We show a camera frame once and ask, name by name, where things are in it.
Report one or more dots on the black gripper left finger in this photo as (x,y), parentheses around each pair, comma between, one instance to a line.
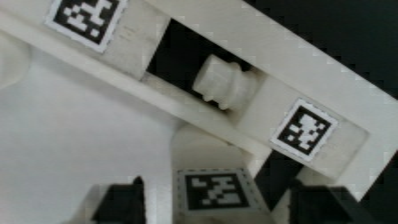
(121,209)

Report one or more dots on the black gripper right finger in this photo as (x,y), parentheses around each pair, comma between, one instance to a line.
(323,205)

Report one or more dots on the white table leg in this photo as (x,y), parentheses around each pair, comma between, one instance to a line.
(215,194)
(281,117)
(115,26)

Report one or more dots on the white square tabletop part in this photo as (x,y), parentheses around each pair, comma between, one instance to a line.
(87,124)

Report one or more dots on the white table leg behind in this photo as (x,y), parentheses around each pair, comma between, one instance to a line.
(115,26)

